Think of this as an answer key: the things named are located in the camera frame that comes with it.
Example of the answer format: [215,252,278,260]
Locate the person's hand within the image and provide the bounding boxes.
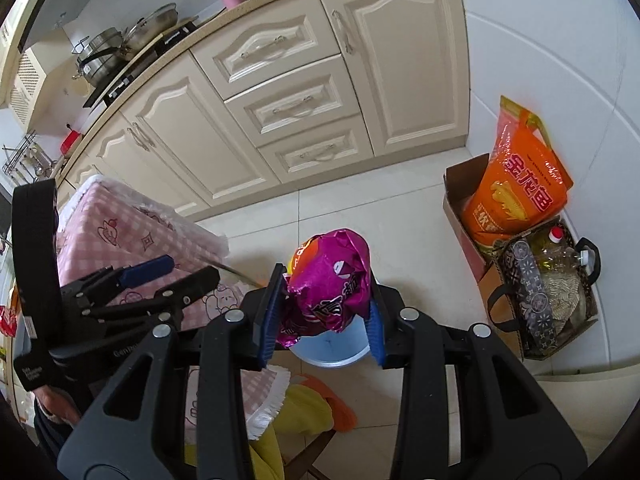
[34,386,81,428]

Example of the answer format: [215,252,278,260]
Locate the cream upper cabinet left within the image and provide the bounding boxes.
[1,6,74,132]

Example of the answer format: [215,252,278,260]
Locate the red container on counter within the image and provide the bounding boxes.
[60,124,82,156]

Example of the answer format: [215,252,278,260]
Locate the cream base cabinets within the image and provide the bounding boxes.
[56,0,470,219]

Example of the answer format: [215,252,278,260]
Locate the black gas stove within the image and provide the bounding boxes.
[82,16,198,110]

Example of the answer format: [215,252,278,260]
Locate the yellow cloth under table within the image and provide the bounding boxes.
[184,372,359,480]

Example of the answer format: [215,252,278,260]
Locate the black patterned tote bag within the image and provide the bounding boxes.
[495,218,602,361]

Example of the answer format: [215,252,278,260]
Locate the steel frying pan with lid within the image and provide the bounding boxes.
[120,2,178,58]

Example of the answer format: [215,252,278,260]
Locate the orange rice bag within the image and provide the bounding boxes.
[490,96,574,232]

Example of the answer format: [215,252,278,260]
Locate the brown cardboard box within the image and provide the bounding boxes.
[442,154,536,360]

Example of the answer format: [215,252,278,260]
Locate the steel stock pot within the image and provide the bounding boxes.
[73,27,128,88]

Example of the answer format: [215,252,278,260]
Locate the plastic oil jug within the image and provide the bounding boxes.
[526,224,589,294]

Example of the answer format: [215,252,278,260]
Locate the purple snack bag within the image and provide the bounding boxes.
[278,229,372,348]

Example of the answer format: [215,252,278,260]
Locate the light blue trash bin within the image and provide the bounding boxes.
[290,316,370,368]

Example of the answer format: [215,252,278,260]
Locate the hanging utensil rack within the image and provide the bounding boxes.
[2,130,55,186]

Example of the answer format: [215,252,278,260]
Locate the pink checkered tablecloth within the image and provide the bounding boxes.
[56,176,291,444]

